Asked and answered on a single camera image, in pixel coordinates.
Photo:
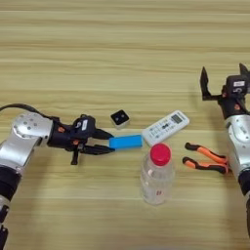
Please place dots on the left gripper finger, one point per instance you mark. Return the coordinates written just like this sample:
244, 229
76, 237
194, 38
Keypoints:
103, 134
97, 149

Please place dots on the clear bottle red cap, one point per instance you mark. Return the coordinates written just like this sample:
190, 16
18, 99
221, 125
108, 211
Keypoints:
158, 175

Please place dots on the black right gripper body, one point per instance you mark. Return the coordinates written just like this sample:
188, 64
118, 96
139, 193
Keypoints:
232, 104

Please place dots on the white remote control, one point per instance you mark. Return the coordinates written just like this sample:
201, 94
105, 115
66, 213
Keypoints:
166, 127

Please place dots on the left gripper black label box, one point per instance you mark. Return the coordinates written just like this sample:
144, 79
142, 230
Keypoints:
84, 123

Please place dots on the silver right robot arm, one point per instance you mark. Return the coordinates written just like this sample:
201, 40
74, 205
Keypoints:
239, 146

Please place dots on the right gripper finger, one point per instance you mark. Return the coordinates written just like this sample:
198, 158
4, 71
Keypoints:
205, 83
244, 70

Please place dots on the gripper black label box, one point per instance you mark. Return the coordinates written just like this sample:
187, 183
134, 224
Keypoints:
237, 85
84, 123

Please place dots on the small black cube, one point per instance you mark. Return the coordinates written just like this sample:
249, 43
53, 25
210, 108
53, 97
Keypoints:
119, 118

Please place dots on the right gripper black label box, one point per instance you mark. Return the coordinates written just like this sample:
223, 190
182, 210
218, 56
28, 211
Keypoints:
237, 85

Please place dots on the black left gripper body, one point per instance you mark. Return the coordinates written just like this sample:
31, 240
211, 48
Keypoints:
65, 138

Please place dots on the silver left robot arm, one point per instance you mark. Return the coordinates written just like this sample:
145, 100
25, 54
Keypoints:
19, 146

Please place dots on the blue rectangular block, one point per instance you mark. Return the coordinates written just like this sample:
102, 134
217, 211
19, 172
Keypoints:
126, 142

